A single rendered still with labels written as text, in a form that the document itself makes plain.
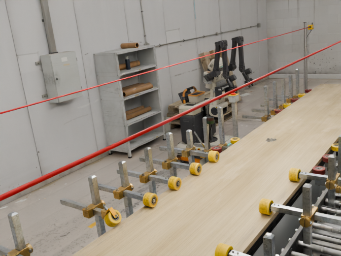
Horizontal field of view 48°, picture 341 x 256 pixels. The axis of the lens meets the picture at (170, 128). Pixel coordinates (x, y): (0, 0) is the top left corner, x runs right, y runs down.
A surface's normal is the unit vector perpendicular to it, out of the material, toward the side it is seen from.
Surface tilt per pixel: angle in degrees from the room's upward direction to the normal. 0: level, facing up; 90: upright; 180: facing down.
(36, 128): 90
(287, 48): 90
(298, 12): 90
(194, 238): 0
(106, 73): 90
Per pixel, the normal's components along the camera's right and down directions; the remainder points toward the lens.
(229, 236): -0.11, -0.95
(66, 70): 0.81, 0.08
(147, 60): -0.58, 0.29
